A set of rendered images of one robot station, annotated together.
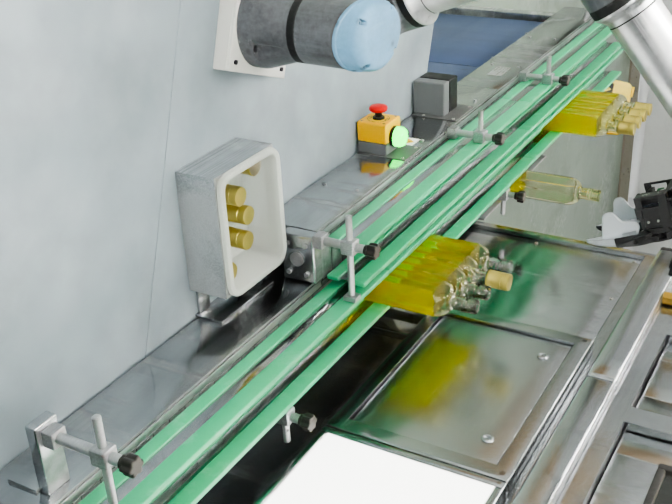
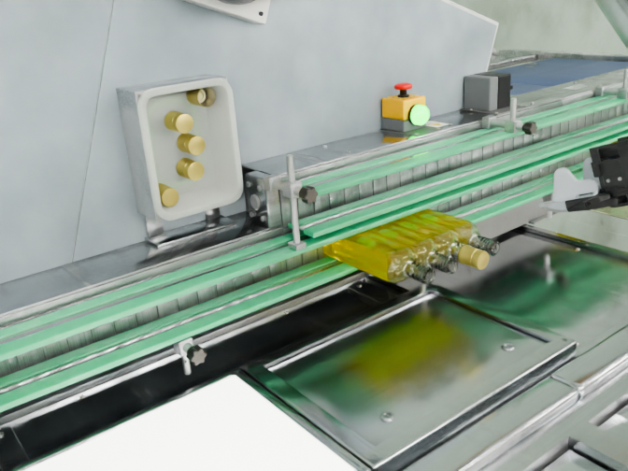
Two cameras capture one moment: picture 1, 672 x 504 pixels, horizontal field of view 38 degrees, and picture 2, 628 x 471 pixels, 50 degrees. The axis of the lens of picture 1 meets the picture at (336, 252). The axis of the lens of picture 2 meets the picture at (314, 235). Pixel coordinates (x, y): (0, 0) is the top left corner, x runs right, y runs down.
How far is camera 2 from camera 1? 84 cm
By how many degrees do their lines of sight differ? 22
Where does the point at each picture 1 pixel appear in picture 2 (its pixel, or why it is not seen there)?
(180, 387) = (64, 290)
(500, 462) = (379, 444)
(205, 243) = (138, 162)
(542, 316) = (542, 313)
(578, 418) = (507, 419)
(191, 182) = (124, 98)
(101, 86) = not seen: outside the picture
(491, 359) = (449, 340)
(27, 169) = not seen: outside the picture
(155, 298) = (86, 208)
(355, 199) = (338, 157)
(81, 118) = not seen: outside the picture
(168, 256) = (106, 171)
